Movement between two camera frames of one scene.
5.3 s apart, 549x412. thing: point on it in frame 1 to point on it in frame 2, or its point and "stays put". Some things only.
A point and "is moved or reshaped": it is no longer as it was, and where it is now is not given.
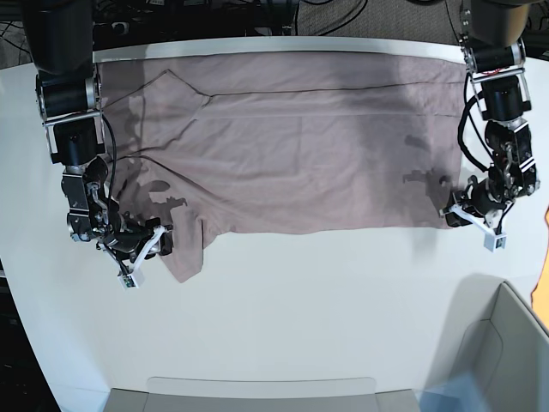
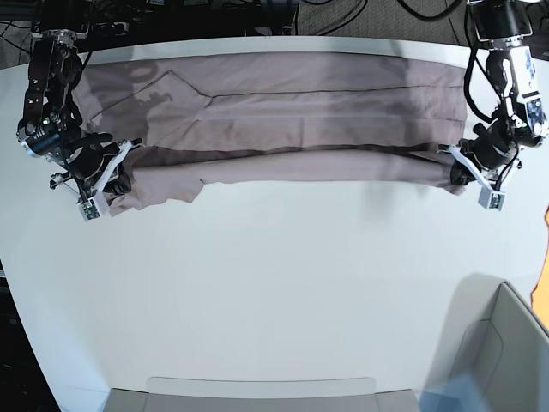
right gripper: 479,197 to 491,150
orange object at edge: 539,298 stays put
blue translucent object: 460,394 stays put
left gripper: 127,241 to 85,157
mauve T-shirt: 283,143 is moved or reshaped
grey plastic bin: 496,336 stays put
